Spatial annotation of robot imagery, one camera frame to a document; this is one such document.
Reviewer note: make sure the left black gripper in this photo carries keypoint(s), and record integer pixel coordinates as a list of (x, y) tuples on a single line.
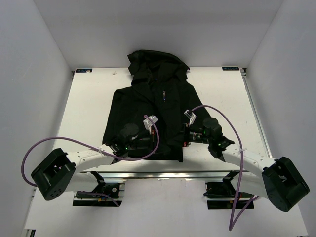
[(149, 144)]

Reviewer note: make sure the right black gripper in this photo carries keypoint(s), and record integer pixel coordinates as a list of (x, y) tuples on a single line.
[(189, 132)]

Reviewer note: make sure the black jacket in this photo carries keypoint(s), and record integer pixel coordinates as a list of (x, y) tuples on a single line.
[(159, 87)]

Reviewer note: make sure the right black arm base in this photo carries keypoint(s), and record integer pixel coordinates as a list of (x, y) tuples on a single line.
[(220, 199)]

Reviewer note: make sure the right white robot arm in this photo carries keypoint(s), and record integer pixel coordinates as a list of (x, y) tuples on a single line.
[(277, 180)]

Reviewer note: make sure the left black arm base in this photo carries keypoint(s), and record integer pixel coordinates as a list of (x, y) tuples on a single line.
[(109, 193)]

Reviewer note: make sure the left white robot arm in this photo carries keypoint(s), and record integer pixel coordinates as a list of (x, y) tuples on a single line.
[(63, 172)]

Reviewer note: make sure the right blue table sticker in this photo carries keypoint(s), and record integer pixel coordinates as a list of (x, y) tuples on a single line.
[(230, 68)]

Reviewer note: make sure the blue table sticker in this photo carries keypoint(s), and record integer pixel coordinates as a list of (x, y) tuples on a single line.
[(230, 68), (85, 70)]

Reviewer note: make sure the left blue table sticker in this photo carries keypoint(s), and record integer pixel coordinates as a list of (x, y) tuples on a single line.
[(85, 70)]

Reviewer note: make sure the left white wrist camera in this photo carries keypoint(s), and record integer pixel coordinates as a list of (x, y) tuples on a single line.
[(149, 121)]

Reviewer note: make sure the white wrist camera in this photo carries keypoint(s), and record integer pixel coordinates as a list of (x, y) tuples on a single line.
[(149, 121), (191, 116)]

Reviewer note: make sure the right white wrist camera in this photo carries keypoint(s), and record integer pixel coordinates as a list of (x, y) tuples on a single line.
[(191, 116)]

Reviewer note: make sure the aluminium table frame rail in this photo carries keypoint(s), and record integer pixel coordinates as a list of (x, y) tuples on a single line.
[(153, 174)]

